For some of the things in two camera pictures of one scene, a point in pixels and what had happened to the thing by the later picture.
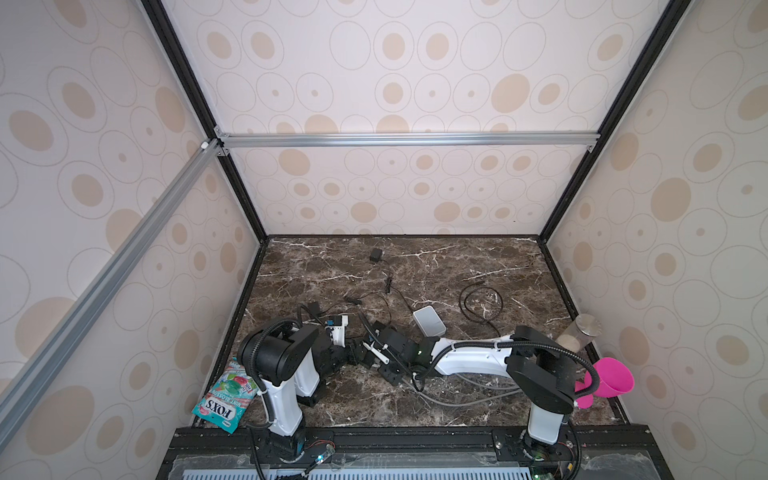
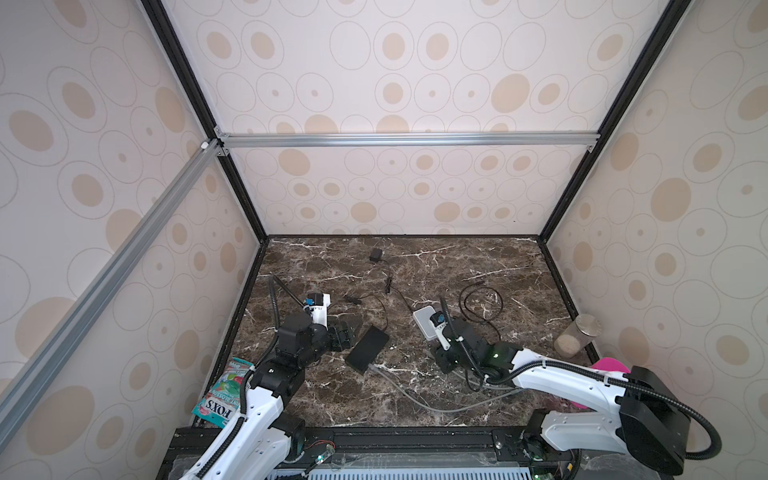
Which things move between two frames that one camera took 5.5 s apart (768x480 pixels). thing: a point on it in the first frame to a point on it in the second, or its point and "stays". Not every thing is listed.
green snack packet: [226, 403] stays
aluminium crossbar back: [245, 139] stays
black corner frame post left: [167, 34] stays
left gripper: [343, 349] to [338, 344]
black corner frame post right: [667, 24] stays
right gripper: [384, 374] to [438, 356]
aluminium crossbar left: [25, 386] stays
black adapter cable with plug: [358, 302] to [358, 300]
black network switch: [357, 353] stays
